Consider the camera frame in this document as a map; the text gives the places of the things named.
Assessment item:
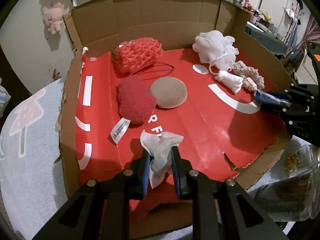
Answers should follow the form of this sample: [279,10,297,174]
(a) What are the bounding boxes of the table with green cloth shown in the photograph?
[245,22,288,55]

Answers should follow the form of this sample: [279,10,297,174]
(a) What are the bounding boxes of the white mesh bath pouf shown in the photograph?
[192,30,239,75]

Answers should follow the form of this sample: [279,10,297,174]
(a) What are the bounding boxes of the large jar with green leaves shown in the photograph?
[253,164,320,222]

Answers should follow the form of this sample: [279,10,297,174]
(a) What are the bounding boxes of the beige crochet scrunchie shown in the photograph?
[232,61,265,92]

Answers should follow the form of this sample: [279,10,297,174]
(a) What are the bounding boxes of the white sock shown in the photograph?
[214,70,244,94]

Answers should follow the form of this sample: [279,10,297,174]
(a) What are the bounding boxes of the small jar with yellow capsules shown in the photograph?
[284,145,319,178]

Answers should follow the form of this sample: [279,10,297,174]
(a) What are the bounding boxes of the pink curtain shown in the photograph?
[282,16,320,68]

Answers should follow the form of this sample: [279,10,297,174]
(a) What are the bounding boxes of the red handled stick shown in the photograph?
[71,0,78,8]

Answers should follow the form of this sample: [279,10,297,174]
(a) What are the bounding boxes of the blue fluffy table blanket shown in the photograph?
[1,77,67,239]

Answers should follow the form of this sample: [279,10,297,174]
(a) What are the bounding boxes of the white gauze cloth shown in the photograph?
[140,130,184,189]

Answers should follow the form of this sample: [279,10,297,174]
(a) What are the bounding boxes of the beige round powder puff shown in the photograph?
[149,76,188,109]

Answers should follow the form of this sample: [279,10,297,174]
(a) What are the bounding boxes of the white wardrobe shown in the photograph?
[260,0,298,27]

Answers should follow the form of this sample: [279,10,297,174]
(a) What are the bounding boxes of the red cardboard box tray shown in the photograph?
[59,0,291,238]

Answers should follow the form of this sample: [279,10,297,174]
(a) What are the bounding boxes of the pink plush on wall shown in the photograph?
[43,2,63,35]

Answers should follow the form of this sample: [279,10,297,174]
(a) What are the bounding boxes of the blue tissue pack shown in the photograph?
[254,90,275,103]

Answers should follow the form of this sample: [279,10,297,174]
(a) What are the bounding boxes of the red heart plush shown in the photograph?
[117,75,156,124]

